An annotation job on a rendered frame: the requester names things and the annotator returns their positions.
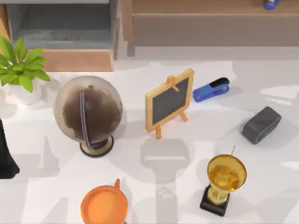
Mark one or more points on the wooden framed blackboard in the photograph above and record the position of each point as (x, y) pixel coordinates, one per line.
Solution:
(168, 102)

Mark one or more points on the brown globe on stand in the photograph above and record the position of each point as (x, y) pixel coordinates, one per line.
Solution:
(87, 109)

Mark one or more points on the blue and black stapler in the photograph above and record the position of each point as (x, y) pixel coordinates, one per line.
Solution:
(210, 90)

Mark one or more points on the wooden cupboard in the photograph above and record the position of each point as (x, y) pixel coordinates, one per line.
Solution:
(77, 59)

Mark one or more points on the gold trophy on black base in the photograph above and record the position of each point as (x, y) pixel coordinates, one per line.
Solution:
(225, 175)

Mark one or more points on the orange trophy cup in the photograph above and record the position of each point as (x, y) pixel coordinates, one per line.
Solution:
(104, 205)

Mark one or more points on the wooden open shelf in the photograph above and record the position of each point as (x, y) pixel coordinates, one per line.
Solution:
(210, 23)

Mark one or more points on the dark grey rounded box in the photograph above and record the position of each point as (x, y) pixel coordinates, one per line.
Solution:
(261, 125)

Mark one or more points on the green plant in white pot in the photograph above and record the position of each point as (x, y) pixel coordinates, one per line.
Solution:
(22, 67)

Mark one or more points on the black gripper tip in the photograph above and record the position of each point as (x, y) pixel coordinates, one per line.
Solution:
(5, 154)

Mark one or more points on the small blue stapler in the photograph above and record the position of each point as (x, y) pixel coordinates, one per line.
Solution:
(271, 3)

